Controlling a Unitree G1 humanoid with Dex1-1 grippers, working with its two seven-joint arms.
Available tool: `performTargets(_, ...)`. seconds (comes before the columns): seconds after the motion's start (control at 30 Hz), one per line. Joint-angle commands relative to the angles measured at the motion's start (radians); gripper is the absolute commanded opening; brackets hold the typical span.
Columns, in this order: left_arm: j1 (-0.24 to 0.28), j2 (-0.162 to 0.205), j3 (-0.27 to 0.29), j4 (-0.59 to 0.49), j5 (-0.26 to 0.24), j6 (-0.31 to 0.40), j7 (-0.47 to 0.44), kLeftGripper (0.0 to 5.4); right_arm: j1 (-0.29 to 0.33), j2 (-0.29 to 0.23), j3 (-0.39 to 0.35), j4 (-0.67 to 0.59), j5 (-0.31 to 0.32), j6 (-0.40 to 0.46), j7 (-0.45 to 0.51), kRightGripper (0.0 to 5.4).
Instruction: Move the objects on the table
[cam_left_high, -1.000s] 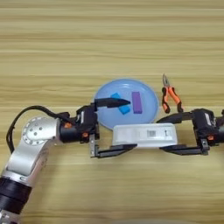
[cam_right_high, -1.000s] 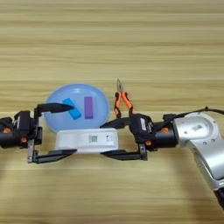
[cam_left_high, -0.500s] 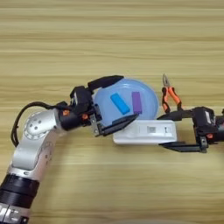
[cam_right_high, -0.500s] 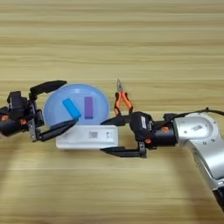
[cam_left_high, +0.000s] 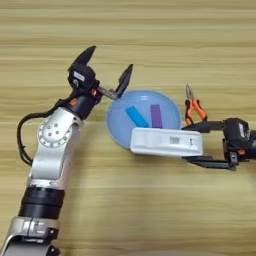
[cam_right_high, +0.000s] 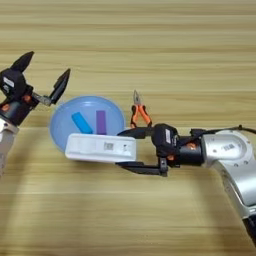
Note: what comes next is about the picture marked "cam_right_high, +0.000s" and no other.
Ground light blue round plate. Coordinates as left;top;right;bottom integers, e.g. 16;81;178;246
49;95;127;155

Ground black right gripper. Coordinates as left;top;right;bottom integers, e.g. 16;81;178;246
115;123;205;177

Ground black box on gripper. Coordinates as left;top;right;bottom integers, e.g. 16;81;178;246
0;67;28;100
151;123;180;158

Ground purple rectangular block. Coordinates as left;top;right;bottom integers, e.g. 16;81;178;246
95;109;108;136

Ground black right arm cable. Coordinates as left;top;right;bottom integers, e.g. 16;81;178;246
189;124;256;138

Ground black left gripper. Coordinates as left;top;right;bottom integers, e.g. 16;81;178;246
0;50;72;127

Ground blue rectangular block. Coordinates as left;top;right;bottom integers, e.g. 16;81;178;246
70;111;94;135

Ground orange black needle-nose pliers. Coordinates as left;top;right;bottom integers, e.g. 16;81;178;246
129;89;154;130

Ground white rectangular device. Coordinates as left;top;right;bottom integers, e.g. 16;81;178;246
64;132;138;165

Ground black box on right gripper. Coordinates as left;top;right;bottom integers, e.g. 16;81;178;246
151;123;180;158

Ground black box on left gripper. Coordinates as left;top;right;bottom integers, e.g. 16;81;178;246
0;67;28;100

